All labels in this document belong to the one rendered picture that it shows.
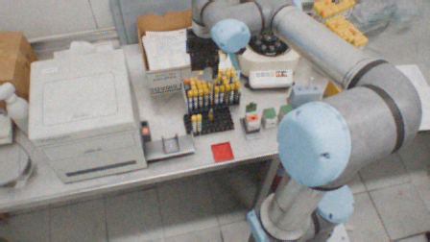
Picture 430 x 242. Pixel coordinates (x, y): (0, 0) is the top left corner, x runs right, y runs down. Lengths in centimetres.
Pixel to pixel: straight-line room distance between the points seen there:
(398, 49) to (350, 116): 127
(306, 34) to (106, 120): 57
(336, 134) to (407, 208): 194
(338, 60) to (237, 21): 24
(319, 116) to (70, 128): 70
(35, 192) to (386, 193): 187
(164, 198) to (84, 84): 119
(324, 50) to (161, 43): 91
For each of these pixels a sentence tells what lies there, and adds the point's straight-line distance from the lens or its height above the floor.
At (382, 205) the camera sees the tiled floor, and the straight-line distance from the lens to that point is 238.
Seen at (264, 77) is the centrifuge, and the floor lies 92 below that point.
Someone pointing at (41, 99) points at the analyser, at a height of 117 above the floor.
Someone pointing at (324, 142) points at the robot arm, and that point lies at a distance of 51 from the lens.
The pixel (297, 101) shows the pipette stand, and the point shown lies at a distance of 138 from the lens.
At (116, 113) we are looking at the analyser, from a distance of 104.
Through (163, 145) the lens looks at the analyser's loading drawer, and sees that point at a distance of 123.
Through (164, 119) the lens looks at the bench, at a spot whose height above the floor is 88.
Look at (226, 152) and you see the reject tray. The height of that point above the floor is 88.
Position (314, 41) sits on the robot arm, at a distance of 75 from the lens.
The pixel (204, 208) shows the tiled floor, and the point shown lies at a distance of 213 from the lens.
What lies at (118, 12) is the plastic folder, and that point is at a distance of 154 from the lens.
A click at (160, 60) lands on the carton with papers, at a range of 146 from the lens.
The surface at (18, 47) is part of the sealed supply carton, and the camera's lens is 147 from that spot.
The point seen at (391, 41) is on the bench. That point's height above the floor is 88.
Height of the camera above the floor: 202
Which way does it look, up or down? 58 degrees down
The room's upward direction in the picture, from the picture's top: 3 degrees clockwise
